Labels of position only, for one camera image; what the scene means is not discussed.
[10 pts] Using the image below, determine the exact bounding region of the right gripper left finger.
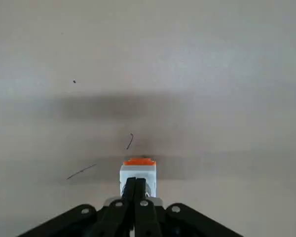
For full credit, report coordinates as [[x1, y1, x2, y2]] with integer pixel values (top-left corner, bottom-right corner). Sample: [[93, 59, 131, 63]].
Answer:
[[14, 177, 137, 237]]

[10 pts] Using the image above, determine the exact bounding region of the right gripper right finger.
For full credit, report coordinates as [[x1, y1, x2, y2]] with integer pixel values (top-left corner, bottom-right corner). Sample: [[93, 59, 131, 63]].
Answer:
[[135, 177, 245, 237]]

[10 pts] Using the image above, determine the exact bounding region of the red push button switch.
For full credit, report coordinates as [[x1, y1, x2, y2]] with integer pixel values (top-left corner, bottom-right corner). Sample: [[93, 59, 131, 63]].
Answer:
[[119, 158, 157, 198]]

